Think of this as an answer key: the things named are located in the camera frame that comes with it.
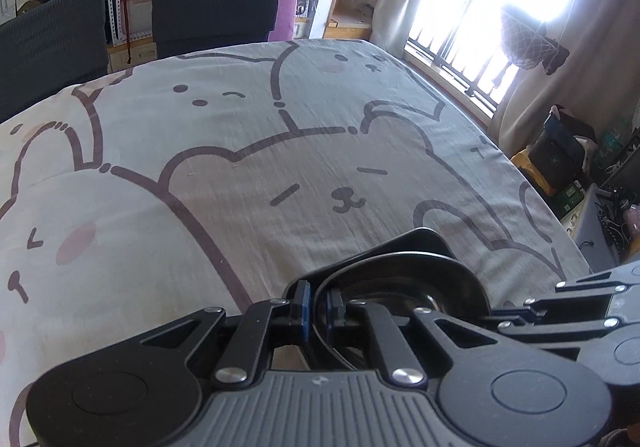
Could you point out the dark grey chair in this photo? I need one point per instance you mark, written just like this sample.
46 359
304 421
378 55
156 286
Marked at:
50 47
215 7

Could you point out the black bag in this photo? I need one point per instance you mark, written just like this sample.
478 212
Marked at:
560 152

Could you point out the yellow bag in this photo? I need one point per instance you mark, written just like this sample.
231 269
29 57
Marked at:
527 167

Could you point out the window guard rail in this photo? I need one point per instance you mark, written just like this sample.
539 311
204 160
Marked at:
465 62

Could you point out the bear print tablecloth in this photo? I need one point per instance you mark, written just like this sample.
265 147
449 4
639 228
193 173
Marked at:
250 177

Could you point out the quilted hanging bag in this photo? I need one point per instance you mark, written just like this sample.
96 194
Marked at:
525 42

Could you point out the oval steel bowl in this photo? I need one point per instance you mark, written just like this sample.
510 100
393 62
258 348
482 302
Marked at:
450 279

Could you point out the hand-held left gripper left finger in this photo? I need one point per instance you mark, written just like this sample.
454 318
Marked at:
301 314

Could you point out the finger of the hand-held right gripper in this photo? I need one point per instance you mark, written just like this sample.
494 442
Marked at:
600 289
560 329

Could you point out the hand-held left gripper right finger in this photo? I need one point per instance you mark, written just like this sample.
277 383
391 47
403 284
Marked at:
333 317

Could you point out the grey side desk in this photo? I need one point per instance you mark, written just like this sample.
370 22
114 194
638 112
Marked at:
597 237

